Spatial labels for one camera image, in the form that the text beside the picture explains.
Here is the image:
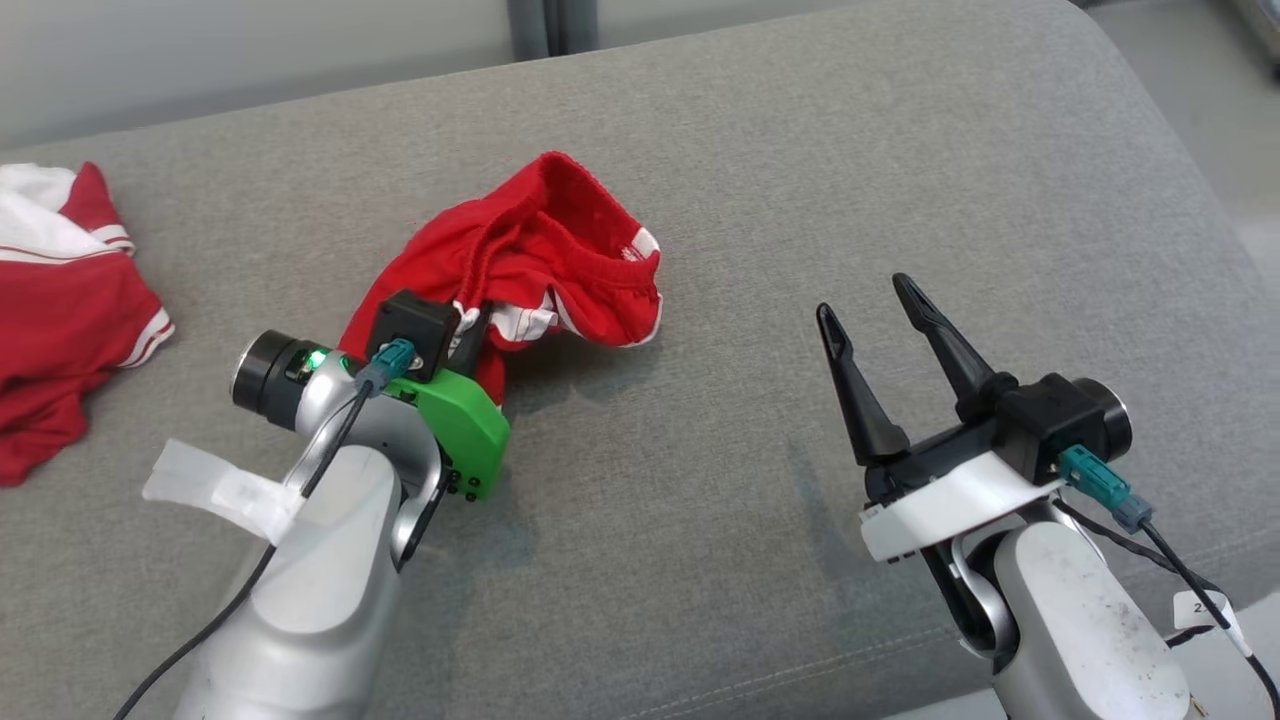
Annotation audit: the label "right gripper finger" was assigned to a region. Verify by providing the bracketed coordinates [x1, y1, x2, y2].
[892, 273, 1019, 422]
[817, 303, 912, 467]

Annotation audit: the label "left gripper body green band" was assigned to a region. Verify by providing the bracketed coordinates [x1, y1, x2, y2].
[385, 365, 512, 502]

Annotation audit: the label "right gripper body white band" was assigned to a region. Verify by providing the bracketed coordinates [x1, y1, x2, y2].
[860, 415, 1064, 564]

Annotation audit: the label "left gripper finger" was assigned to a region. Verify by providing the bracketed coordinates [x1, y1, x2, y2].
[450, 312, 491, 378]

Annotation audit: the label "red shorts with white trim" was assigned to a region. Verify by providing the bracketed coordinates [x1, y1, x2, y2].
[338, 150, 664, 406]

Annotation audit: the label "red and white jersey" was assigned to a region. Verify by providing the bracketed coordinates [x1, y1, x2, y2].
[0, 162, 176, 488]

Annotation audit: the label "teal left cable connector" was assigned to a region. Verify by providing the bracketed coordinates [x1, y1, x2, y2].
[355, 338, 417, 399]

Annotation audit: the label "teal cable connector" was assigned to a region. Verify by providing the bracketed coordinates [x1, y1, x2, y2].
[1058, 445, 1154, 533]
[355, 338, 417, 399]

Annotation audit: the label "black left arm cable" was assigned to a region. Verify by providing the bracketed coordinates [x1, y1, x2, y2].
[113, 380, 386, 720]

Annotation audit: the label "teal right cable connector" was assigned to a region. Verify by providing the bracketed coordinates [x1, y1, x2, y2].
[1058, 445, 1154, 533]

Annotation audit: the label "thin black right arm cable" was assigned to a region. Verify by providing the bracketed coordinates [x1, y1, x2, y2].
[1052, 498, 1219, 594]

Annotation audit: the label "white label on right cable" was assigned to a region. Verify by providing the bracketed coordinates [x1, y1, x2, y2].
[1172, 590, 1251, 657]

